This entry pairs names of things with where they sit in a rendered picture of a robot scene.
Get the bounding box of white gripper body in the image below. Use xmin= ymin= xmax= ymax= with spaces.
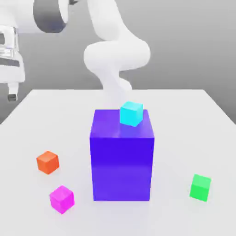
xmin=0 ymin=53 xmax=26 ymax=84

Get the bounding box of small orange cube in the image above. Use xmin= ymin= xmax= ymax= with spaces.
xmin=36 ymin=150 xmax=60 ymax=175

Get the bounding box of small magenta cube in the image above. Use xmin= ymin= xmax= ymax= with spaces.
xmin=49 ymin=185 xmax=75 ymax=215

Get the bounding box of large purple box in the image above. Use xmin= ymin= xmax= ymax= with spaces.
xmin=89 ymin=109 xmax=155 ymax=202

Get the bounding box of small cyan cube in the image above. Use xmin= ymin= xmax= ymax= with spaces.
xmin=119 ymin=101 xmax=144 ymax=128

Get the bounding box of small green cube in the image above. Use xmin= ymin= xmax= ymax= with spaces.
xmin=189 ymin=173 xmax=212 ymax=203

